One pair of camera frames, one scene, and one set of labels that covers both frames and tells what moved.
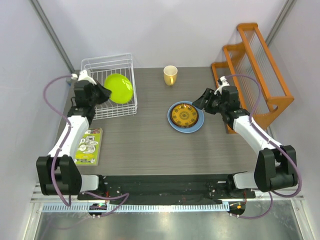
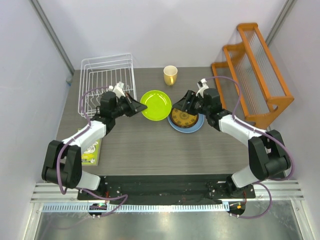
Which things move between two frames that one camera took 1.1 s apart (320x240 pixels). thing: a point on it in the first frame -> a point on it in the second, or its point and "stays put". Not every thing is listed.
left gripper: x=105 y=92 -> x=136 y=106
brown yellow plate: x=184 y=115 stays put
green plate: x=121 y=87 -> x=159 y=105
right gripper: x=207 y=95 -> x=190 y=97
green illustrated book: x=88 y=150 stays put
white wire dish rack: x=100 y=68 stays put
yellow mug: x=170 y=73 stays put
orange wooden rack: x=250 y=67 stays put
